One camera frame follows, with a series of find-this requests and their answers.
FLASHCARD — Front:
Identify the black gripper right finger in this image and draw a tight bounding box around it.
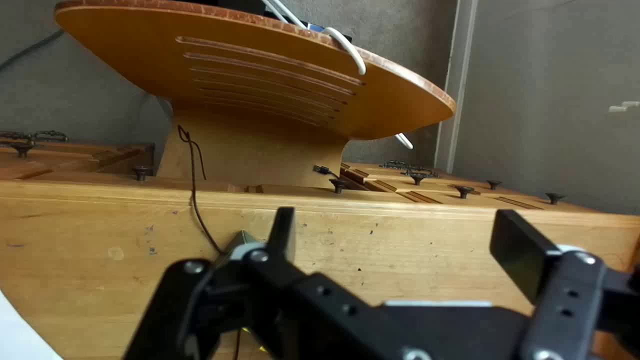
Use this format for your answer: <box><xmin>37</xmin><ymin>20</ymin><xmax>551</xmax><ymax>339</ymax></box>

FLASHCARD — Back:
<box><xmin>487</xmin><ymin>207</ymin><xmax>566</xmax><ymax>305</ymax></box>

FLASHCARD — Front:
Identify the thin black mouse cable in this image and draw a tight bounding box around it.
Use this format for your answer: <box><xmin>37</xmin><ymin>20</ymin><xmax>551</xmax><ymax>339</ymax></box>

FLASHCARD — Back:
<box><xmin>174</xmin><ymin>124</ymin><xmax>228</xmax><ymax>260</ymax></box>

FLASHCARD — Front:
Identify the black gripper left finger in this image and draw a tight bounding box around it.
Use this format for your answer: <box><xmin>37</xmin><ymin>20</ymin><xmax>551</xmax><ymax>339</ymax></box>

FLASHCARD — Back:
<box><xmin>263</xmin><ymin>205</ymin><xmax>296</xmax><ymax>268</ymax></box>

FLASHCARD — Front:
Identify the wooden roll-top desk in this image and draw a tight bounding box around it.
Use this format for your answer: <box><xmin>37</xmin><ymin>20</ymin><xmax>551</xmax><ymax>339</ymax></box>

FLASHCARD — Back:
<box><xmin>0</xmin><ymin>178</ymin><xmax>640</xmax><ymax>360</ymax></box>

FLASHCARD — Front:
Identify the white cord on chair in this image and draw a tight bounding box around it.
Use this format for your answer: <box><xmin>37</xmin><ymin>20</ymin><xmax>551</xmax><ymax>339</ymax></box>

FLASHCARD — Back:
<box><xmin>261</xmin><ymin>0</ymin><xmax>415</xmax><ymax>151</ymax></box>

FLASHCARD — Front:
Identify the wooden board with black clamps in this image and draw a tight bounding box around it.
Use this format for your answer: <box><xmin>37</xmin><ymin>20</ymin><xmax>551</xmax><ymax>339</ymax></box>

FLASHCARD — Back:
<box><xmin>0</xmin><ymin>130</ymin><xmax>591</xmax><ymax>214</ymax></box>

